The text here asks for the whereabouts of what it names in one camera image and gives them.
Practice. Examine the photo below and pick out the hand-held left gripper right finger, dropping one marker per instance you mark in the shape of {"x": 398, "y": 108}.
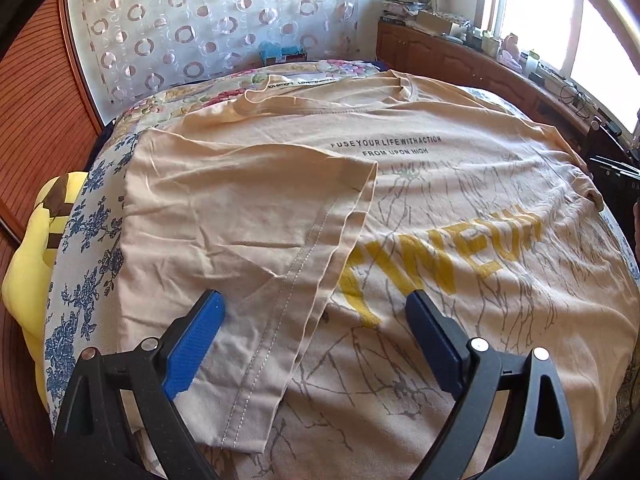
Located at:
{"x": 434, "y": 345}

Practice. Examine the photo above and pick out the blue toy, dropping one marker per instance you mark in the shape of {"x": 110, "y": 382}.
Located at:
{"x": 277, "y": 51}

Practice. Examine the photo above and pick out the window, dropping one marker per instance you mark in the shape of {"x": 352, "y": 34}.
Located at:
{"x": 560, "y": 5}

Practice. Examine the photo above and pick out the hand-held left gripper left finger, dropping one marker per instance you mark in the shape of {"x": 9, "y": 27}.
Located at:
{"x": 192, "y": 347}

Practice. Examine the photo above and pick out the white jar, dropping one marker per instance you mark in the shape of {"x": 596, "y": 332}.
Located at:
{"x": 530, "y": 62}

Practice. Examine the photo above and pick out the wooden cabinet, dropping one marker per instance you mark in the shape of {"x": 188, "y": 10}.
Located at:
{"x": 475, "y": 67}

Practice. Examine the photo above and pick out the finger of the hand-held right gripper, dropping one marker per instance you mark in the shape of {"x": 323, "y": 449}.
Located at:
{"x": 616, "y": 169}

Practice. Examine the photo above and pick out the wooden slatted wardrobe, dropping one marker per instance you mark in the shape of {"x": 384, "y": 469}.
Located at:
{"x": 40, "y": 110}

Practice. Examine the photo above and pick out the multicolour floral blanket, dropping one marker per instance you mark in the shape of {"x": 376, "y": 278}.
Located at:
{"x": 210, "y": 87}

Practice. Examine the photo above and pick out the blue floral bed sheet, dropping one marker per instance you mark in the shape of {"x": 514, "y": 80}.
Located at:
{"x": 85, "y": 260}

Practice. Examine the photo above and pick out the beige printed t-shirt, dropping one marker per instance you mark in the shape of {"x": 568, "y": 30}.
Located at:
{"x": 400, "y": 220}

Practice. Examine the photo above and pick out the yellow plush toy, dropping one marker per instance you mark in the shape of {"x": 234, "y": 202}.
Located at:
{"x": 35, "y": 260}

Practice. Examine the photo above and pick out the cardboard box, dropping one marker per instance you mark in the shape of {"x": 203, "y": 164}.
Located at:
{"x": 435, "y": 21}

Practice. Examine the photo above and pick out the pink plush toy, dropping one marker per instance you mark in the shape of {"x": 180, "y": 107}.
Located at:
{"x": 510, "y": 46}

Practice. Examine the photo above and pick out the dark chair with metal knob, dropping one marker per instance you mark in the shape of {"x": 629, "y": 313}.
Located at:
{"x": 596, "y": 125}

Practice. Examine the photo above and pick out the white circle-patterned curtain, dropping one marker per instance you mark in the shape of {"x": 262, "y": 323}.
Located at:
{"x": 215, "y": 25}

